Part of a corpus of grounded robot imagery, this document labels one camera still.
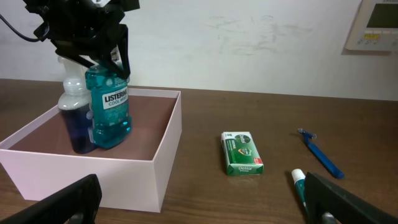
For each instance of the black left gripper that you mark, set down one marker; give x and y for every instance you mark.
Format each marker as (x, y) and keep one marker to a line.
(86, 31)

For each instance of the clear foam soap pump bottle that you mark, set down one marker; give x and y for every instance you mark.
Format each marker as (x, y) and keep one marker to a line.
(75, 107)

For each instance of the white open cardboard box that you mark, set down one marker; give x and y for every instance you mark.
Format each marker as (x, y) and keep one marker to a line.
(133, 175)

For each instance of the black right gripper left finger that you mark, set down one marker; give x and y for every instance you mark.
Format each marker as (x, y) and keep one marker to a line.
(77, 203)

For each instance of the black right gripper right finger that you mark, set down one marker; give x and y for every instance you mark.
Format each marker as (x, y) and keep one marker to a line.
(323, 196)

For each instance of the green soap bar pack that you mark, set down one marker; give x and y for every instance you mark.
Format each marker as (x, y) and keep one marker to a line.
(241, 155)

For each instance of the red and green toothpaste tube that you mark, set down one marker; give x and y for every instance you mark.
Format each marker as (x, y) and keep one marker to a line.
(299, 179)

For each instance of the blue disposable razor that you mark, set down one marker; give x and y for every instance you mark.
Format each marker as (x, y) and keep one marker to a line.
(323, 159)

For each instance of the beige wall control panel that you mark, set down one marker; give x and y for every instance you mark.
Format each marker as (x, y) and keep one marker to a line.
(374, 27)

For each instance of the teal mouthwash bottle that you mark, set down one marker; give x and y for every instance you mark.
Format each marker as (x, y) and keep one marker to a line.
(110, 105)

